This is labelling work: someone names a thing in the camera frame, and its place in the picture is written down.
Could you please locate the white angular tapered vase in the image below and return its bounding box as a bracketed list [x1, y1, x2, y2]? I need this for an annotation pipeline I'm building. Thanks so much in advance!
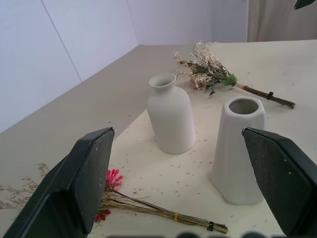
[210, 97, 266, 205]

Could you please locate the white round bottle vase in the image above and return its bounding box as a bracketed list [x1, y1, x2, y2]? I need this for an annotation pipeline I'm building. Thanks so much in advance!
[146, 73, 196, 155]

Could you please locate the red dried flower bouquet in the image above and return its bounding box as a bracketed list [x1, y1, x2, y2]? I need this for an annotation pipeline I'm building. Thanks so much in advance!
[0, 163, 229, 235]

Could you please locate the beige curtain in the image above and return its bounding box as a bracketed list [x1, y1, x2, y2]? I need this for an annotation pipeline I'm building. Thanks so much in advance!
[247, 0, 317, 43]

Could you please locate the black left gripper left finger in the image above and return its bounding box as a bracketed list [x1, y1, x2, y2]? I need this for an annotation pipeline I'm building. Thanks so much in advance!
[0, 127, 115, 238]

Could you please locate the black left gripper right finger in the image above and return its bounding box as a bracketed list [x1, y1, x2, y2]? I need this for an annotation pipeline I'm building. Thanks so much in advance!
[242, 127, 317, 238]

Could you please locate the cream dried flower bouquet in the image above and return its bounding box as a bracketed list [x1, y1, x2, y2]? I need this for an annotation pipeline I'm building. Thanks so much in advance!
[173, 41, 296, 110]

